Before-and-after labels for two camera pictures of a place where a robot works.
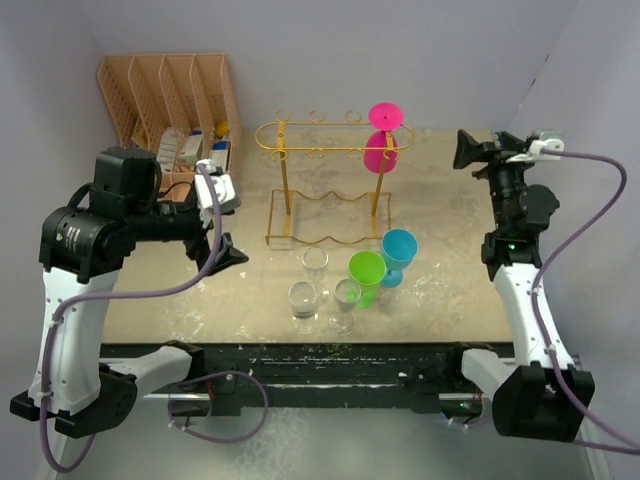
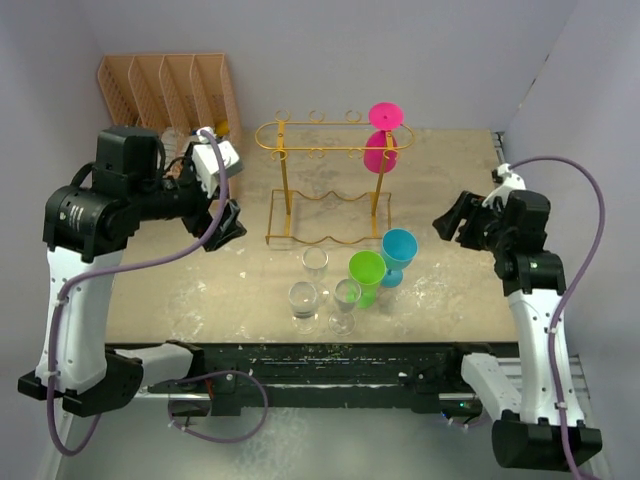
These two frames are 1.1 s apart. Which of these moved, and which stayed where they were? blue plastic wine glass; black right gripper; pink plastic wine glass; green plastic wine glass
Moved: black right gripper
Stayed: green plastic wine glass; blue plastic wine glass; pink plastic wine glass
